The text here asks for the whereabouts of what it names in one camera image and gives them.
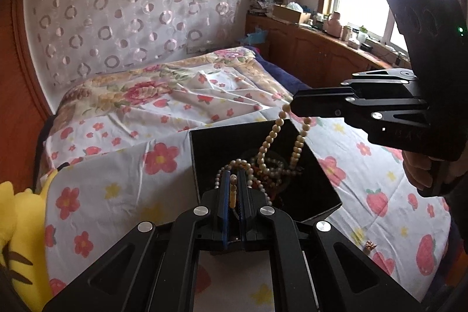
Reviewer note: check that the long wooden cabinet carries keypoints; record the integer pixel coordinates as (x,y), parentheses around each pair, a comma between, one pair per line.
(310,45)

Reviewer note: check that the person's right hand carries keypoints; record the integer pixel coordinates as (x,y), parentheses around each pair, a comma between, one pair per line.
(416,169)

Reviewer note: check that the blue bag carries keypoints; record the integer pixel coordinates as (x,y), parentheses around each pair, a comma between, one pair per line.
(252,36)

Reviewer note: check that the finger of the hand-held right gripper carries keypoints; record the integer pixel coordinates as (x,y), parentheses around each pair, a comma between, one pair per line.
(384,76)
(318,103)

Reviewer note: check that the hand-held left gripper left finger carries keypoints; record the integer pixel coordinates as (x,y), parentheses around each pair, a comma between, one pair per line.
(226,195)

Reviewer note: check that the stack of folded clothes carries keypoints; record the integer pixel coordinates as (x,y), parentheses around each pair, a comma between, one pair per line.
(265,1)

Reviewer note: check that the small red gold charm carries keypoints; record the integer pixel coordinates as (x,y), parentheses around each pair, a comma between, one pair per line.
(371,245)

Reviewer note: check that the small black device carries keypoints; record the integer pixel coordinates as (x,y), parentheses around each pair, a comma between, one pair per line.
(366,47)

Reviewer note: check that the strawberry print bedsheet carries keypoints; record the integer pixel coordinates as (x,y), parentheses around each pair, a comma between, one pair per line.
(128,187)

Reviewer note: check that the pearl and bead jewellery pile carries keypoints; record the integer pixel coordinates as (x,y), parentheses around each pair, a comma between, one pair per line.
(274,187)

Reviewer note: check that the open cardboard box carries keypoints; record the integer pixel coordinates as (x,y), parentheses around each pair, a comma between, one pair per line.
(289,14)

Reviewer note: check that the yellow plush toy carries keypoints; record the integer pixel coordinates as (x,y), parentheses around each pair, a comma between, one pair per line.
(22,209)

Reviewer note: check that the white tissue box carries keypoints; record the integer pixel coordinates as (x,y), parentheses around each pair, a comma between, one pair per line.
(353,42)

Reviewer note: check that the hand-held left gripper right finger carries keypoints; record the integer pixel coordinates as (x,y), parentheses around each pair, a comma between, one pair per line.
(242,195)

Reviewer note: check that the green cap bottle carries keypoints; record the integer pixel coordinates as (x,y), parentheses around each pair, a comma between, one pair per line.
(362,34)

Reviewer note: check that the black cardboard box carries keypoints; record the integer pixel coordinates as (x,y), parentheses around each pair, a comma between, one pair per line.
(314,195)

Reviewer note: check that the navy blue blanket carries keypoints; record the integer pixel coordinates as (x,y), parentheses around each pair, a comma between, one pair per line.
(281,74)

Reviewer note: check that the circle pattern wall curtain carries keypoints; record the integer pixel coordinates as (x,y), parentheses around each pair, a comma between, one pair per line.
(128,5)

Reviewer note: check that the floral quilt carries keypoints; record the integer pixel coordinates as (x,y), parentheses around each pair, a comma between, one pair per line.
(146,89)

